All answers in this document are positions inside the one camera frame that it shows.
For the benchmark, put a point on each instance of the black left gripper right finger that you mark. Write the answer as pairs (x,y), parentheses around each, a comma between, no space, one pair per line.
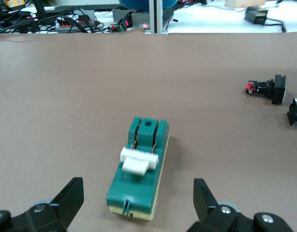
(218,217)

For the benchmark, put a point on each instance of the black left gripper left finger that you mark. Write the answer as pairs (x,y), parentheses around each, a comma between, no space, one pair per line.
(54,215)

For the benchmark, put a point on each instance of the green push button blue base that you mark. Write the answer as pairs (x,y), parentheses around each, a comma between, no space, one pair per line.
(296,113)

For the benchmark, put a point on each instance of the black push button red base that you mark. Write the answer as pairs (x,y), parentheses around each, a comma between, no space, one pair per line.
(276,89)

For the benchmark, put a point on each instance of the grey terminal block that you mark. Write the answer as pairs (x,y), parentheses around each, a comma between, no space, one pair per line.
(73,24)

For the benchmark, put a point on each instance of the black power adapter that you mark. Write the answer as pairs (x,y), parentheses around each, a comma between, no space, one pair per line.
(256,15)

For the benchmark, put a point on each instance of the black electronics box red light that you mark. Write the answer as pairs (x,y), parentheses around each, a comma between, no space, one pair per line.
(131,20)

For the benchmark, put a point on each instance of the yellow device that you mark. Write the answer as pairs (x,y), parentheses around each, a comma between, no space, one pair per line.
(14,3)

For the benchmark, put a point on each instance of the light wooden block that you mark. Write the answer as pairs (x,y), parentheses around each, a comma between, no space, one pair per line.
(242,3)

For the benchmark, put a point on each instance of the blue round object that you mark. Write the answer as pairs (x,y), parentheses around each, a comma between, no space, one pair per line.
(134,3)

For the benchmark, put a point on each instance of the aluminium camera post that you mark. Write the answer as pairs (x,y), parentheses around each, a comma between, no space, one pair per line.
(158,17)

